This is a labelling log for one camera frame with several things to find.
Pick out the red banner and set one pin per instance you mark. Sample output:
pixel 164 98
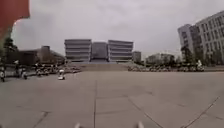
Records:
pixel 11 10

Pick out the group of distant buildings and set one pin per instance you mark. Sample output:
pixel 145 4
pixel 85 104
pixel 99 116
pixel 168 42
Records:
pixel 160 58

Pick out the small distant building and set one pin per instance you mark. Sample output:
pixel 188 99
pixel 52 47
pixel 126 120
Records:
pixel 136 56

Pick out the low brown building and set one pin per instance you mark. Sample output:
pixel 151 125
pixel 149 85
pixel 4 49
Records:
pixel 45 55

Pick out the small white robot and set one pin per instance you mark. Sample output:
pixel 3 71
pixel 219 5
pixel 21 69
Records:
pixel 61 75

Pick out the row of parked bicycles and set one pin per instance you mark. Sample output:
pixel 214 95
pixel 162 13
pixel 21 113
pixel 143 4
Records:
pixel 160 68

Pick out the dark tree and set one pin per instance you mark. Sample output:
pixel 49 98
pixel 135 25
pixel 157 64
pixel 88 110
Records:
pixel 8 48
pixel 186 55

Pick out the row of parked scooters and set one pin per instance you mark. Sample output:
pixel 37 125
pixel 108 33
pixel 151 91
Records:
pixel 41 70

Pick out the grey striped twin-block building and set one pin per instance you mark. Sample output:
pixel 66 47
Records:
pixel 78 50

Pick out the robot's own part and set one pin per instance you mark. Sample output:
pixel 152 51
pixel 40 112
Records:
pixel 140 125
pixel 77 125

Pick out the wide grey steps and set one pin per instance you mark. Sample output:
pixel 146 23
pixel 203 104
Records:
pixel 100 66

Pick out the grey paved plaza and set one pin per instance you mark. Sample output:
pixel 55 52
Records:
pixel 110 93

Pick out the pale many-windowed building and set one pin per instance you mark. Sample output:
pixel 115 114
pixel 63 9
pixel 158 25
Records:
pixel 208 36

